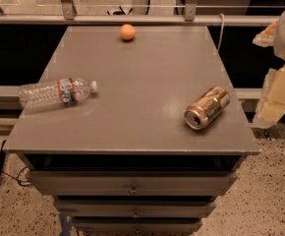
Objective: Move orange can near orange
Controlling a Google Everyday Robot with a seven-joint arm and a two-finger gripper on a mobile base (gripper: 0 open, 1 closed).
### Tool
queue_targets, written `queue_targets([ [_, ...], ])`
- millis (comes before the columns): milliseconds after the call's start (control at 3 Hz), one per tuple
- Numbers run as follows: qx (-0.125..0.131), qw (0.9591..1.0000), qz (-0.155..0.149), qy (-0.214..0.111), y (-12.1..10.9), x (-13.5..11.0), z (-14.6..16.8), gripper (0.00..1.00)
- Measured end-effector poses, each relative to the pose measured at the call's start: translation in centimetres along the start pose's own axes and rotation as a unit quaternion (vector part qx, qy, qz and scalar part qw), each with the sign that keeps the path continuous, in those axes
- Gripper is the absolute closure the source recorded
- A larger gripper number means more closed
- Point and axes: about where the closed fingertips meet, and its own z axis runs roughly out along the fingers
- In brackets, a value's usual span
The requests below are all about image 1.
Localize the grey drawer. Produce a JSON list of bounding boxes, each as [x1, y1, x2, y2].
[[28, 171, 237, 197], [54, 200, 215, 218], [72, 217, 201, 233]]

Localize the middle grey drawer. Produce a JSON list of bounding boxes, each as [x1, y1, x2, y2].
[[54, 200, 215, 218]]

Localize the white hanging cable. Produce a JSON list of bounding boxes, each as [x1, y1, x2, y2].
[[216, 13, 226, 52]]

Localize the orange soda can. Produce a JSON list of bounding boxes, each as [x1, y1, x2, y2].
[[184, 86, 230, 130]]

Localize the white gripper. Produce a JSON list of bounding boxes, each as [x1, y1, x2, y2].
[[253, 11, 285, 128]]

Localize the black floor cable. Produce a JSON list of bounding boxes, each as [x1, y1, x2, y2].
[[0, 156, 32, 187]]

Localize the top grey drawer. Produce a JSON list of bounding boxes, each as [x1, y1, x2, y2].
[[28, 171, 237, 197]]

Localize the orange fruit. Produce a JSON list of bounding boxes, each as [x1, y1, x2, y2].
[[120, 25, 136, 41]]

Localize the clear plastic water bottle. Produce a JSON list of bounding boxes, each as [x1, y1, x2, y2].
[[19, 78, 98, 108]]

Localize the metal railing frame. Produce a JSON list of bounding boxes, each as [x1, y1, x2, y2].
[[0, 0, 278, 26]]

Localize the bottom grey drawer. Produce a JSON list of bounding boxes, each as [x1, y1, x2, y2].
[[72, 217, 201, 233]]

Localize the grey drawer cabinet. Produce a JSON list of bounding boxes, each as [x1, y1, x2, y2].
[[2, 25, 260, 235]]

